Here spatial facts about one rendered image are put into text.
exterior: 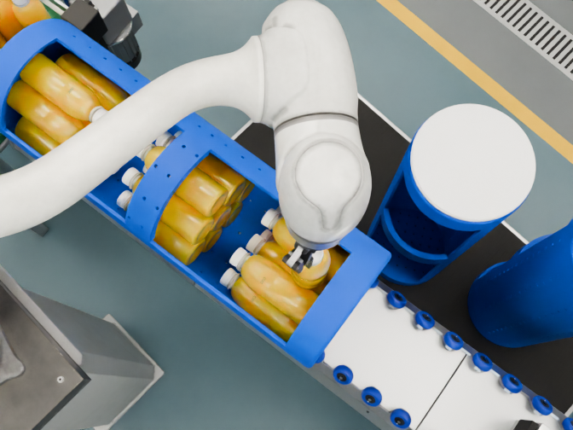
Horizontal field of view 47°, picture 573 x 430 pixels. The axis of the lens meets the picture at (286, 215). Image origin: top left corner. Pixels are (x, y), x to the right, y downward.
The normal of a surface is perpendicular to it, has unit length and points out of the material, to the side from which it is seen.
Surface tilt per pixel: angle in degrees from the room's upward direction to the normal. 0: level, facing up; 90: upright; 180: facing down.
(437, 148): 0
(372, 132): 0
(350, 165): 15
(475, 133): 0
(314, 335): 41
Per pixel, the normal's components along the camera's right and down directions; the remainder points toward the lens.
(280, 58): 0.05, -0.20
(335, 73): 0.47, -0.22
